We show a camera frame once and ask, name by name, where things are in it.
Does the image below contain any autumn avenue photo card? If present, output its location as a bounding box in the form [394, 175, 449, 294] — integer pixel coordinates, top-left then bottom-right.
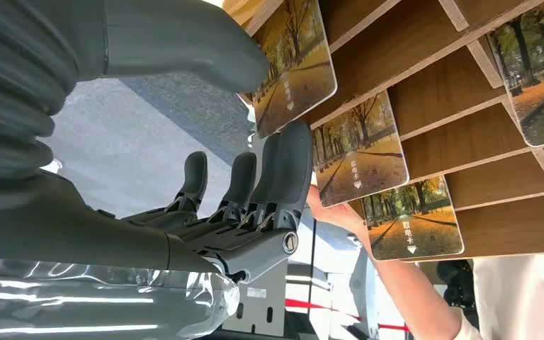
[361, 176, 465, 262]
[311, 91, 410, 209]
[487, 0, 544, 148]
[251, 0, 338, 140]

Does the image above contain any wooden slotted card rack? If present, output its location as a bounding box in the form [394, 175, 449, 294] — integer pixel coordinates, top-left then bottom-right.
[222, 0, 544, 264]

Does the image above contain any person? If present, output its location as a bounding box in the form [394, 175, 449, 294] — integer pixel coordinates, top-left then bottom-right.
[452, 253, 544, 340]

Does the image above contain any grey slotted metal plate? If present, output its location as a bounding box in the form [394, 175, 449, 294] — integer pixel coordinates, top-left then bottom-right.
[221, 261, 288, 338]

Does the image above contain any ribbed grey right arm sleeve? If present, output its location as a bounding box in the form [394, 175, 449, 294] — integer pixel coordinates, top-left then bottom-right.
[0, 0, 85, 181]

